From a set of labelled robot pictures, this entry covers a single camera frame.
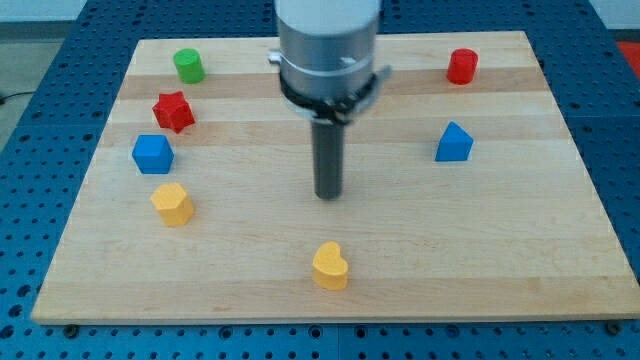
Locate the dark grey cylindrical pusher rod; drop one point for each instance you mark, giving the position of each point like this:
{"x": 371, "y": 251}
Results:
{"x": 328, "y": 156}

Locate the red star block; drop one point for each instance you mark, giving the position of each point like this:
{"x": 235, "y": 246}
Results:
{"x": 172, "y": 111}

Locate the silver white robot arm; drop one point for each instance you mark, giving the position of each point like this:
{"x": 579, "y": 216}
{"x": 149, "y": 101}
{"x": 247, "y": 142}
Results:
{"x": 325, "y": 57}

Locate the blue triangular prism block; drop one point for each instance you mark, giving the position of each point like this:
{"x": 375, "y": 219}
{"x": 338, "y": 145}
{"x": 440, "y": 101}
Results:
{"x": 454, "y": 145}

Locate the yellow heart block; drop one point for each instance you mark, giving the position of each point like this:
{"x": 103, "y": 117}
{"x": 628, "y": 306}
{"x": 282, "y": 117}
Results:
{"x": 330, "y": 269}

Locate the light wooden board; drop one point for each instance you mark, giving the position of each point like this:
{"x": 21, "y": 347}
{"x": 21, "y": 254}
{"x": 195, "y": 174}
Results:
{"x": 515, "y": 233}

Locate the red cylinder block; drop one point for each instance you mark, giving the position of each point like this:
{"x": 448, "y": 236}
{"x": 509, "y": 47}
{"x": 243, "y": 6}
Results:
{"x": 462, "y": 66}

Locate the green cylinder block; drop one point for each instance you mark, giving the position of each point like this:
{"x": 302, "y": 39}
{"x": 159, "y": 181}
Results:
{"x": 188, "y": 65}

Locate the yellow hexagon block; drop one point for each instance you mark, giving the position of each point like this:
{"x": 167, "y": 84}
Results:
{"x": 173, "y": 204}

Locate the blue cube block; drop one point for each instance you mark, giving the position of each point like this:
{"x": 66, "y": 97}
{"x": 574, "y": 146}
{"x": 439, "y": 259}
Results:
{"x": 153, "y": 154}

